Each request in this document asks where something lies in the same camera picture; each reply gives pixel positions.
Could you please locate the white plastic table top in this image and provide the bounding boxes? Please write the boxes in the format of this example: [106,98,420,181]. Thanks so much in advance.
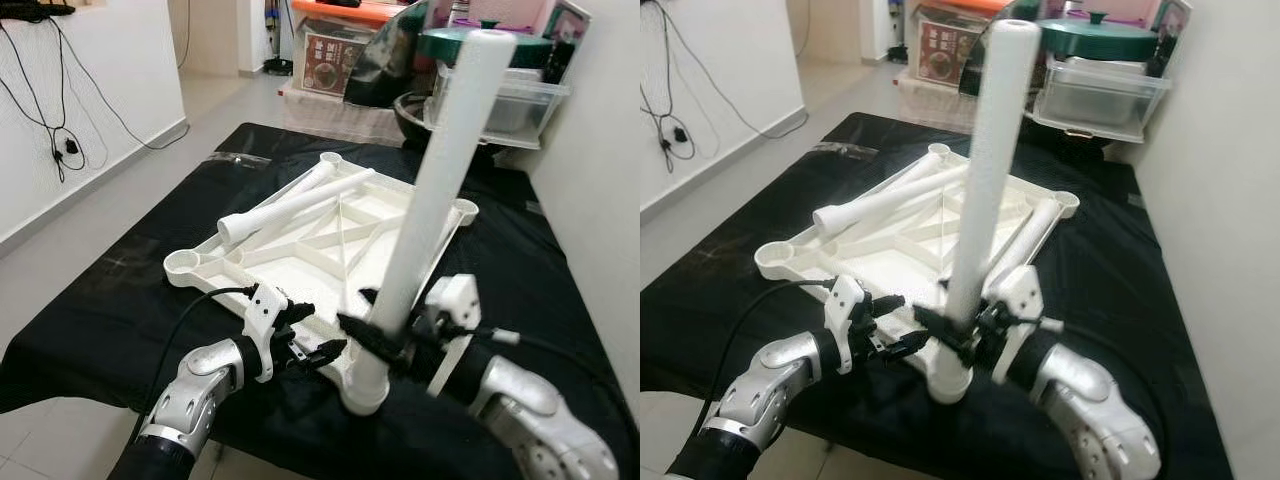
[753,142,1081,396]
[163,150,481,401]

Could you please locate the beige patterned cloth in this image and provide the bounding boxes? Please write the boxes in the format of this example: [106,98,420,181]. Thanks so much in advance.
[895,78,991,136]
[280,85,411,146]

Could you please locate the black round wok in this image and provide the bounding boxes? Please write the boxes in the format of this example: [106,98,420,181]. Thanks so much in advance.
[393,90,501,151]

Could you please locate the black glossy bag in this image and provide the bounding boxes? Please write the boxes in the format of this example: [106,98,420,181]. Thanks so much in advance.
[345,0,441,109]
[958,10,1011,96]

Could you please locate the clear plastic storage box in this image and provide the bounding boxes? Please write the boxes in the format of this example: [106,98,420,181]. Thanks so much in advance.
[425,65,573,151]
[1032,55,1173,143]

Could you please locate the green round pot lid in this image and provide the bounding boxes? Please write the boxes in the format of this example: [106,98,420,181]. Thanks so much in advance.
[1035,12,1161,63]
[418,20,556,69]

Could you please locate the orange plastic lid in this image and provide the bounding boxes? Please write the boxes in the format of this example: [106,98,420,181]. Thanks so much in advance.
[930,0,1011,16]
[290,0,401,26]

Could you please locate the pink plastic container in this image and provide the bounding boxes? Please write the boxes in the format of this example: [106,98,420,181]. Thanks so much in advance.
[1060,0,1151,26]
[440,0,541,31]

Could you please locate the black router box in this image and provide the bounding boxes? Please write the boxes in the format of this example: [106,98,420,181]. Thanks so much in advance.
[0,0,76,21]

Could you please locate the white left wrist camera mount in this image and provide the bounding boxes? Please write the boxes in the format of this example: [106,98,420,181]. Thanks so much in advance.
[243,283,291,381]
[825,275,869,371]

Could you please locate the black wall power cable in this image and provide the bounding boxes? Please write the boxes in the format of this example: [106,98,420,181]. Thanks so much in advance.
[0,20,161,186]
[640,0,781,176]

